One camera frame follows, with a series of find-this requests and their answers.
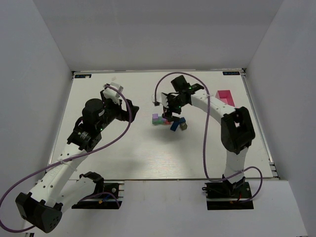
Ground purple cable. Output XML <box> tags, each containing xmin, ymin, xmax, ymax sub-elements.
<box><xmin>0</xmin><ymin>83</ymin><xmax>135</xmax><ymax>233</ymax></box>
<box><xmin>153</xmin><ymin>72</ymin><xmax>264</xmax><ymax>203</ymax></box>

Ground long blue wood block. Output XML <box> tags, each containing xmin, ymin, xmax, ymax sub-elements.
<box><xmin>170</xmin><ymin>121</ymin><xmax>180</xmax><ymax>131</ymax></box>

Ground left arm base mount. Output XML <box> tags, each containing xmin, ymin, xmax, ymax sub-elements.
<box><xmin>71</xmin><ymin>181</ymin><xmax>124</xmax><ymax>210</ymax></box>

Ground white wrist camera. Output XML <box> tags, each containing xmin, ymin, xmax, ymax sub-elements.
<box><xmin>101</xmin><ymin>82</ymin><xmax>123</xmax><ymax>105</ymax></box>
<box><xmin>152</xmin><ymin>92</ymin><xmax>168</xmax><ymax>108</ymax></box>

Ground pink plastic box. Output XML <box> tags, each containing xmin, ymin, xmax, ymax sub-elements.
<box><xmin>215</xmin><ymin>90</ymin><xmax>235</xmax><ymax>107</ymax></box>

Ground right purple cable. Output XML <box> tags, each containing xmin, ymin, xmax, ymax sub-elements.
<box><xmin>153</xmin><ymin>72</ymin><xmax>264</xmax><ymax>203</ymax></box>

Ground olive grey wood cube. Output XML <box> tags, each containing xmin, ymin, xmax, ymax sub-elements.
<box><xmin>180</xmin><ymin>123</ymin><xmax>188</xmax><ymax>130</ymax></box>

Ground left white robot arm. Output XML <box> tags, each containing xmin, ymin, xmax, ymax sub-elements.
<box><xmin>15</xmin><ymin>97</ymin><xmax>139</xmax><ymax>233</ymax></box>

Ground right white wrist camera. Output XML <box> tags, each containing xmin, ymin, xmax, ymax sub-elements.
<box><xmin>152</xmin><ymin>92</ymin><xmax>168</xmax><ymax>108</ymax></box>

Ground aluminium table edge rail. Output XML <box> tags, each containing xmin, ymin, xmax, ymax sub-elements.
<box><xmin>241</xmin><ymin>68</ymin><xmax>280</xmax><ymax>180</ymax></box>

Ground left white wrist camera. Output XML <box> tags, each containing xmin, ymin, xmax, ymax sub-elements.
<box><xmin>101</xmin><ymin>82</ymin><xmax>123</xmax><ymax>105</ymax></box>

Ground left blue table label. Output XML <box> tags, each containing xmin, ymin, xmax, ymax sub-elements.
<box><xmin>75</xmin><ymin>74</ymin><xmax>92</xmax><ymax>79</ymax></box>

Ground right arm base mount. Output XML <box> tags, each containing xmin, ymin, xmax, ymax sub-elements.
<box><xmin>202</xmin><ymin>182</ymin><xmax>254</xmax><ymax>211</ymax></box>

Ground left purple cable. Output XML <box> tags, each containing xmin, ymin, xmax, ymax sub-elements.
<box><xmin>0</xmin><ymin>83</ymin><xmax>135</xmax><ymax>233</ymax></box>

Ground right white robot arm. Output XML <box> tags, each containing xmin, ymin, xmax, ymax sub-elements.
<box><xmin>153</xmin><ymin>72</ymin><xmax>255</xmax><ymax>195</ymax></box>

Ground right blue table label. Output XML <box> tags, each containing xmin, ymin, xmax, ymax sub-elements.
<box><xmin>223</xmin><ymin>71</ymin><xmax>240</xmax><ymax>76</ymax></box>

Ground blue table label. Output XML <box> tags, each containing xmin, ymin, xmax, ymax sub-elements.
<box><xmin>223</xmin><ymin>71</ymin><xmax>240</xmax><ymax>76</ymax></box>
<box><xmin>75</xmin><ymin>74</ymin><xmax>92</xmax><ymax>79</ymax></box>

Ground green arch wood block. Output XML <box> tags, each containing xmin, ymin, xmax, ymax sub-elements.
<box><xmin>152</xmin><ymin>117</ymin><xmax>165</xmax><ymax>125</ymax></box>

